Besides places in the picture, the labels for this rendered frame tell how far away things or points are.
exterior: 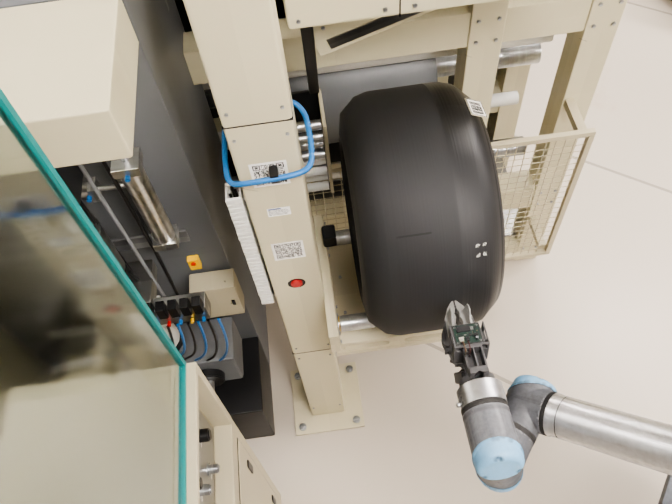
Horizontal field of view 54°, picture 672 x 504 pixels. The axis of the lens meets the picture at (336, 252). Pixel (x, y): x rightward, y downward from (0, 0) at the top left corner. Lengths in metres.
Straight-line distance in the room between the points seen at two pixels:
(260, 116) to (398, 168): 0.32
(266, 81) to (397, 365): 1.78
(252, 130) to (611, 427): 0.85
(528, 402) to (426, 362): 1.38
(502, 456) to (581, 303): 1.78
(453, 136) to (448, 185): 0.11
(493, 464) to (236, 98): 0.78
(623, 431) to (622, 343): 1.62
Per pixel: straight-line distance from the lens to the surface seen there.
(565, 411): 1.38
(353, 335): 1.85
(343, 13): 1.43
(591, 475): 2.72
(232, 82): 1.17
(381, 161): 1.38
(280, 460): 2.66
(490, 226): 1.40
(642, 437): 1.33
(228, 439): 1.76
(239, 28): 1.09
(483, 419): 1.28
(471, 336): 1.35
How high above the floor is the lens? 2.55
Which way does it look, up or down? 58 degrees down
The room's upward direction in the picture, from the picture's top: 7 degrees counter-clockwise
